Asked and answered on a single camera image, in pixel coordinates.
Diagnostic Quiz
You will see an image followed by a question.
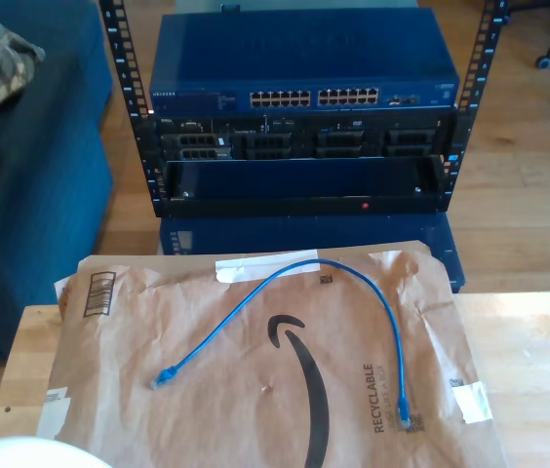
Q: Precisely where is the blue network cable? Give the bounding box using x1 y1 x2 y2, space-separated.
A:
150 257 413 430

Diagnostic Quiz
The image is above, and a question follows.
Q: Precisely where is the dark blue network device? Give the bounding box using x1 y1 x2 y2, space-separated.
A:
157 214 466 293

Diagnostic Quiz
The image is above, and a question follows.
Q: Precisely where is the long white tape strip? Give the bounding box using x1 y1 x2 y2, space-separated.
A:
215 249 322 284

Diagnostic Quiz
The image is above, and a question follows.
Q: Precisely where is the black Dell rack server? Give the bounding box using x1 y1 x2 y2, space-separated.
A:
155 112 456 162

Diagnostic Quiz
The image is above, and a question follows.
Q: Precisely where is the brown packing paper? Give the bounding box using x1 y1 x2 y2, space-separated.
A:
30 241 510 468

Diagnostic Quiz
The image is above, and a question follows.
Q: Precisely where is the blue sofa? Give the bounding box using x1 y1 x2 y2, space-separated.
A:
0 0 114 365

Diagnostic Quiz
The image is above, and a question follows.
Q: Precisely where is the short white tape strip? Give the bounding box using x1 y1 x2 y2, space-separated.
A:
450 381 494 424

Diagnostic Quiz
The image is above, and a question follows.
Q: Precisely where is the white shipping label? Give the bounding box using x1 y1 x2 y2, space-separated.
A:
34 387 72 448

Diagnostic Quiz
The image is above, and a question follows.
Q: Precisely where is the black office chair base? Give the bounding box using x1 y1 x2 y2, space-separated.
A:
508 0 550 69

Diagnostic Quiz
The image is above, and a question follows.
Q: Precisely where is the blue Netgear network switch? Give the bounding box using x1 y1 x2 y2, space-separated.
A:
149 8 461 117

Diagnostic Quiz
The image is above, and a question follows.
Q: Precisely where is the black perforated rack post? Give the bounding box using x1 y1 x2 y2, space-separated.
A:
443 0 510 214
98 0 165 218

